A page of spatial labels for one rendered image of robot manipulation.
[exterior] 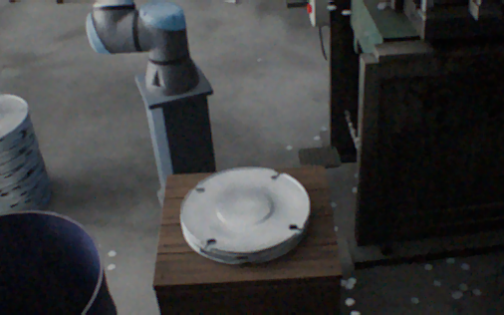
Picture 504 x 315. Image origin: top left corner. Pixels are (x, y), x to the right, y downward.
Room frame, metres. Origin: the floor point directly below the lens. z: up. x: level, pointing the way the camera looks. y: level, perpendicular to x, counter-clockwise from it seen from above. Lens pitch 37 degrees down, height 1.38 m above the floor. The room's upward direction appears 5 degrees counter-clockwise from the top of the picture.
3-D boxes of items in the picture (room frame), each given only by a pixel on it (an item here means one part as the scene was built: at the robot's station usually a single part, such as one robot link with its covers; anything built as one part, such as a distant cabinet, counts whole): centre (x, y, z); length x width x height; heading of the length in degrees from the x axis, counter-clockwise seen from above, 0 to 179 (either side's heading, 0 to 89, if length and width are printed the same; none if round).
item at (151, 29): (1.64, 0.21, 0.62); 0.13 x 0.12 x 0.14; 83
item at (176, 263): (1.15, 0.02, 0.18); 0.40 x 0.38 x 0.35; 88
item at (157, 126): (1.64, 0.20, 0.23); 0.19 x 0.19 x 0.45; 16
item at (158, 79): (1.64, 0.20, 0.50); 0.15 x 0.15 x 0.10
